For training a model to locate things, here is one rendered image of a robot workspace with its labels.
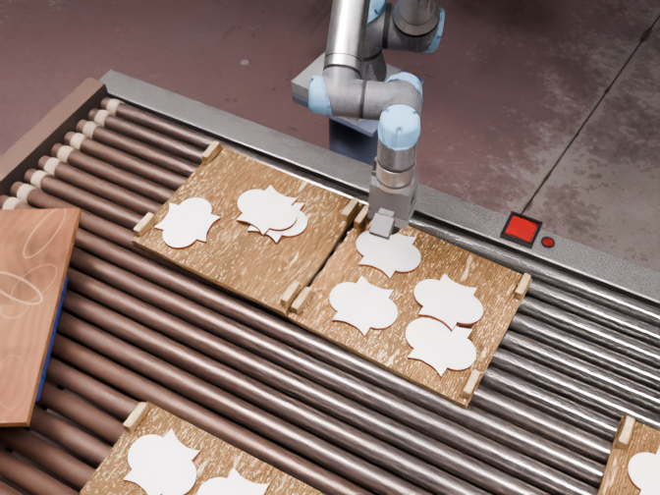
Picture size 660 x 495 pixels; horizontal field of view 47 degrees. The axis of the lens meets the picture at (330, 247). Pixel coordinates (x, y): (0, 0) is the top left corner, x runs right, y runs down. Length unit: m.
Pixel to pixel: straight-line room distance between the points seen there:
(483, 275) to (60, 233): 0.91
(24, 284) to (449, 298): 0.87
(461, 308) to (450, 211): 0.30
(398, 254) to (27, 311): 0.78
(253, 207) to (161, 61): 2.08
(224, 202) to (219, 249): 0.14
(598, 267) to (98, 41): 2.82
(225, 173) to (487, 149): 1.66
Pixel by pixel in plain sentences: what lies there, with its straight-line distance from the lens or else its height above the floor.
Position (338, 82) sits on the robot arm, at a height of 1.33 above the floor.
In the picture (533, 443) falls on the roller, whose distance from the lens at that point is 1.54.
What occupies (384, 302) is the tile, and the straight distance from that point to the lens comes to 1.62.
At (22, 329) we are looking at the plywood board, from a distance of 1.59.
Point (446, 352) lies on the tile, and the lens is 1.57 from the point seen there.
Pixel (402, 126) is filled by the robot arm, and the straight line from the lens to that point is 1.39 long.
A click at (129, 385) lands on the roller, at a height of 0.92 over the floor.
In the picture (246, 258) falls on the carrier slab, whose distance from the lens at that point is 1.71.
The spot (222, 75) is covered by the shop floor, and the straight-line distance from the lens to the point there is 3.64.
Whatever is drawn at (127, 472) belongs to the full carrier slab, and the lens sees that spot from 1.50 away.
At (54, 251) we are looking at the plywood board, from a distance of 1.68.
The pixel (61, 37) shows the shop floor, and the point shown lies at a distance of 4.05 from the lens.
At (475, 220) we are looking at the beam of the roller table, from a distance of 1.82.
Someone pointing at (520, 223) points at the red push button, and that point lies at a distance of 1.82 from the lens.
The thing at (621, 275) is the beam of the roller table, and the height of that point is 0.92.
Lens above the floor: 2.29
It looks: 52 degrees down
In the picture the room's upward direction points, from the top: 1 degrees counter-clockwise
